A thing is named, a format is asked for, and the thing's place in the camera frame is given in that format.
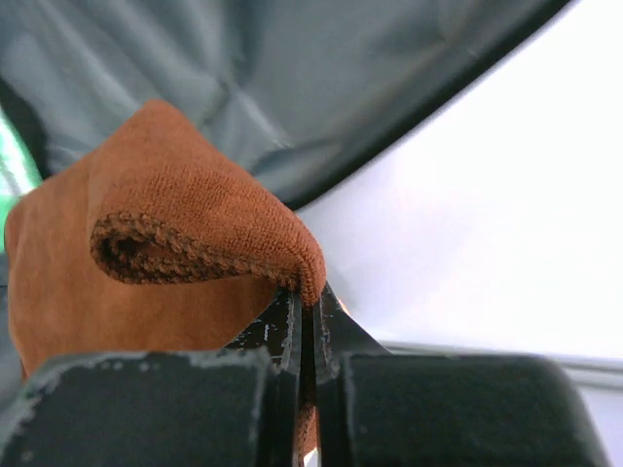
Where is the brown towel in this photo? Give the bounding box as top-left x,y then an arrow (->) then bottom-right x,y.
4,99 -> 328,449

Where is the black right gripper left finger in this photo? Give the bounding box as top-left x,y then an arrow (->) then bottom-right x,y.
1,290 -> 302,466

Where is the green tie-dye cloth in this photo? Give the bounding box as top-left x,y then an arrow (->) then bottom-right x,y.
0,112 -> 42,197

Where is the space astronaut kids suitcase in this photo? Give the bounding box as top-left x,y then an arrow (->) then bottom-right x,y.
0,0 -> 575,414

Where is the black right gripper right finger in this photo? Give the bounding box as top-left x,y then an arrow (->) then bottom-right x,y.
313,288 -> 608,466

